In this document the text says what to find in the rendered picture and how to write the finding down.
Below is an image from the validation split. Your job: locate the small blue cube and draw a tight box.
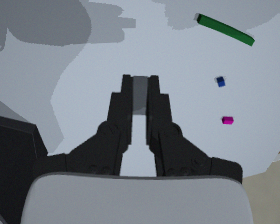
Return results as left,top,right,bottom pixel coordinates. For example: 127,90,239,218
216,76,225,87

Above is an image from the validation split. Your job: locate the green rod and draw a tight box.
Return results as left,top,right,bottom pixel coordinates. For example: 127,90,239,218
197,14,255,47

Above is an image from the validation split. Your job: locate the magenta rod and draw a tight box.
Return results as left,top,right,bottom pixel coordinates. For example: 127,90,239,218
222,116,234,124

